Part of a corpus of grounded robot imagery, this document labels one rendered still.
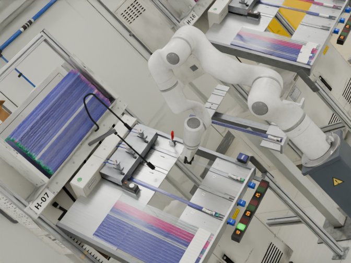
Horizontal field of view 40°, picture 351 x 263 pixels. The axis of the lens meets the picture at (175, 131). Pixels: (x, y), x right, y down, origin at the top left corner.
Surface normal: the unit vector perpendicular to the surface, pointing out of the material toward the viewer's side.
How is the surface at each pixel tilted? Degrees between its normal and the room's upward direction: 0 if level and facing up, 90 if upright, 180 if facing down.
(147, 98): 90
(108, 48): 90
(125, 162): 45
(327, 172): 90
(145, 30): 90
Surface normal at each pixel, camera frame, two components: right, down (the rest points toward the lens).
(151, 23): -0.50, 0.70
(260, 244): 0.50, -0.21
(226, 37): -0.13, -0.64
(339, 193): -0.29, 0.58
